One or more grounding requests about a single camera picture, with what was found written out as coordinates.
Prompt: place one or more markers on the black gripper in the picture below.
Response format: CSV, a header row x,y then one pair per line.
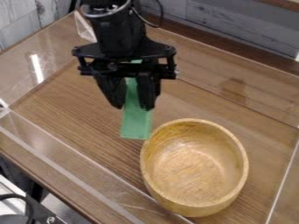
x,y
125,52

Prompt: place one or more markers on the green rectangular block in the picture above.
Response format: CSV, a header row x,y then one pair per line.
x,y
137,121

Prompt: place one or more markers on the brown wooden bowl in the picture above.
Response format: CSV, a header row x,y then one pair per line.
x,y
194,164

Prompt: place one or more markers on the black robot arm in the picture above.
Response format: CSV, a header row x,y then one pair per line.
x,y
115,6

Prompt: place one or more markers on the clear acrylic corner bracket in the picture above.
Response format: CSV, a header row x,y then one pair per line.
x,y
85,29

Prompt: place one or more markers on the clear acrylic tray wall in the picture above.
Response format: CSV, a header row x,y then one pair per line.
x,y
63,144

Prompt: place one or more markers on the black metal table frame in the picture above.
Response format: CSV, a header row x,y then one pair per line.
x,y
26,201

